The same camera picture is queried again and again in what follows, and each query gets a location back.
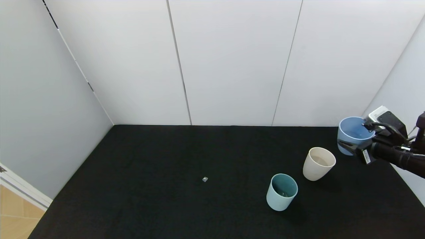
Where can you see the teal plastic cup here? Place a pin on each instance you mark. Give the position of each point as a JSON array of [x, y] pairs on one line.
[[277, 202]]

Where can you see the light blue plastic cup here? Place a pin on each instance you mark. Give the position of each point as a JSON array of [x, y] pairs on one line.
[[352, 132]]

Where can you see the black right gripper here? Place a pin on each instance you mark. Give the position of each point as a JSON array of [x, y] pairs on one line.
[[365, 155]]

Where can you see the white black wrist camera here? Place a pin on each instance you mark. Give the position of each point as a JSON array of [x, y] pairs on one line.
[[388, 119]]

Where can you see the black tablecloth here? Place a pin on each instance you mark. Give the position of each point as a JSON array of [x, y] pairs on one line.
[[149, 166]]

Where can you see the cream plastic cup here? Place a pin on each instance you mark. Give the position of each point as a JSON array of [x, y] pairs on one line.
[[312, 171]]

